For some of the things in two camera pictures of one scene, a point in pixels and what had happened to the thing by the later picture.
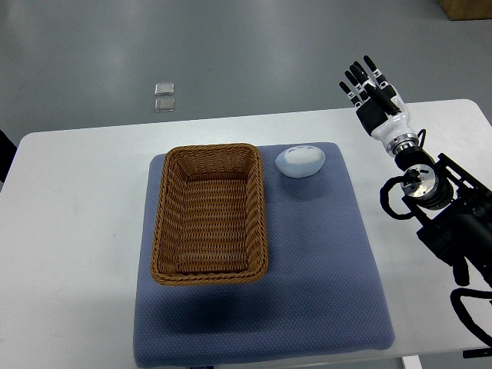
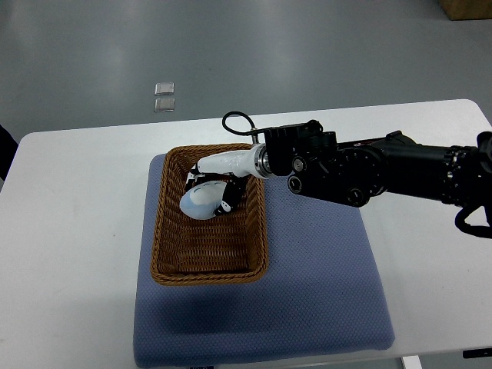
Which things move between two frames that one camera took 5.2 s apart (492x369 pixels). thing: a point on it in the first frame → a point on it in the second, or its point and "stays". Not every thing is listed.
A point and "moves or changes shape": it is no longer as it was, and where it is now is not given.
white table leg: x=412 y=362 stays
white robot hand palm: x=377 y=123 → x=254 y=162
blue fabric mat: x=322 y=293 stays
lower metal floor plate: x=164 y=105 stays
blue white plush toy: x=300 y=161 moves or changes shape
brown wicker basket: x=211 y=224 stays
